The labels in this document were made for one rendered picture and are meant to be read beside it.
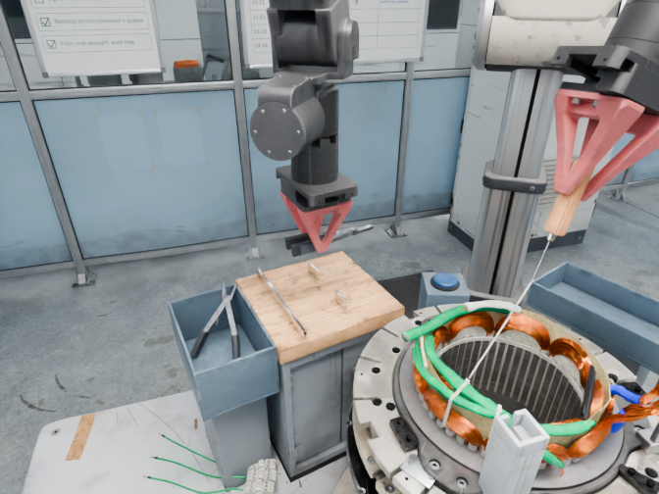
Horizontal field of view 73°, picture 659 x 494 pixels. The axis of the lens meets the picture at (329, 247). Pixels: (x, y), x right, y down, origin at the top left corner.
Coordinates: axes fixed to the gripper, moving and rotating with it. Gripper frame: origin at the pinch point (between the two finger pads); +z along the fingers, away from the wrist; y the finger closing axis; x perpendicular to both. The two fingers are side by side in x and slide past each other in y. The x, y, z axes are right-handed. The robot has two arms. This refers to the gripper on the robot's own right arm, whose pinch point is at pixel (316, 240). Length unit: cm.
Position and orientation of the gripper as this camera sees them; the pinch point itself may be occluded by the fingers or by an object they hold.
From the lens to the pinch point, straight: 59.0
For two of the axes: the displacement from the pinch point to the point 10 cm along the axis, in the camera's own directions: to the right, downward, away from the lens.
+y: 4.8, 4.5, -7.6
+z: 0.0, 8.6, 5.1
